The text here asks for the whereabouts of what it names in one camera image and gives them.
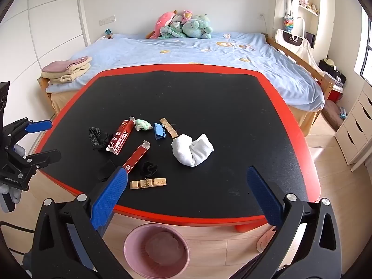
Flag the blue plastic clip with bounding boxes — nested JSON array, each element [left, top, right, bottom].
[[153, 123, 167, 140]]

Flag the black bag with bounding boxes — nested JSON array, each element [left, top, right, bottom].
[[318, 60, 347, 86]]

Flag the bed with blue sheet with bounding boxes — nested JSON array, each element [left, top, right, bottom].
[[37, 32, 336, 137]]

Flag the folded towels stack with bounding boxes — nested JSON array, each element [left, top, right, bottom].
[[41, 62, 92, 85]]

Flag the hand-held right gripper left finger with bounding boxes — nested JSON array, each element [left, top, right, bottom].
[[29, 166, 130, 279]]

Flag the green bear plush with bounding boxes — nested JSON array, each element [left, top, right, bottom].
[[182, 14, 213, 39]]

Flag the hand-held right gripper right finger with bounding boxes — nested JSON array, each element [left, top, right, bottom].
[[232, 166, 343, 279]]

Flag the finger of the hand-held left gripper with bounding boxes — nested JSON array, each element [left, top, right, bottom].
[[25, 149, 62, 169], [3, 118, 53, 140]]

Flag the white sock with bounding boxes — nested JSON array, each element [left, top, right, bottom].
[[171, 134, 215, 167]]

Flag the wooden clip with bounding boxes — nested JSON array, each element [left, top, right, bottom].
[[159, 118, 178, 139], [129, 178, 167, 191]]

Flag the black chair frame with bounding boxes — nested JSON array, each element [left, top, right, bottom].
[[0, 221, 35, 274]]

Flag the white drawer cabinet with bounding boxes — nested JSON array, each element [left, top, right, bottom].
[[334, 81, 372, 172]]

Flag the white tote bag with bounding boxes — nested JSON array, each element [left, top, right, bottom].
[[275, 17, 310, 50]]

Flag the pink dolphin plush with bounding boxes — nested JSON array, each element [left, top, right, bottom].
[[149, 12, 178, 39]]

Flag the wide red paper box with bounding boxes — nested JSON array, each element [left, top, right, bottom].
[[105, 118, 136, 155]]

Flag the white draped cloth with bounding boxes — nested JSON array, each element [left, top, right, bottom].
[[292, 39, 322, 73]]

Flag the pink white slipper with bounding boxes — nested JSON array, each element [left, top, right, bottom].
[[257, 227, 276, 252]]

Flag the narrow red paper box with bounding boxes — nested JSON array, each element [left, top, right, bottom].
[[122, 140, 152, 178]]

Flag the pink trash bin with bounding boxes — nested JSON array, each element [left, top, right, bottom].
[[123, 223, 191, 278]]

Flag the small black hair tie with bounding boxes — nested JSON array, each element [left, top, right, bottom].
[[139, 161, 159, 177]]

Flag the pink folded towel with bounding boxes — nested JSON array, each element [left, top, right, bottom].
[[41, 56, 92, 73]]

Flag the small green white plush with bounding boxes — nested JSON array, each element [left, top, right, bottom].
[[134, 119, 153, 131]]

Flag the striped green plush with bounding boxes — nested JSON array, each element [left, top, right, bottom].
[[159, 20, 186, 40]]

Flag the rainbow bag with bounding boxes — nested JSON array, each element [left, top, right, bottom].
[[282, 17, 296, 32]]

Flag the person's left hand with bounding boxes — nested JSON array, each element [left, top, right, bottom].
[[0, 182, 22, 213]]

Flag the black mesh cloth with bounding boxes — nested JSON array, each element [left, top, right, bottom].
[[88, 126, 114, 152]]

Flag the window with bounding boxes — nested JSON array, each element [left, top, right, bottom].
[[353, 6, 372, 85]]

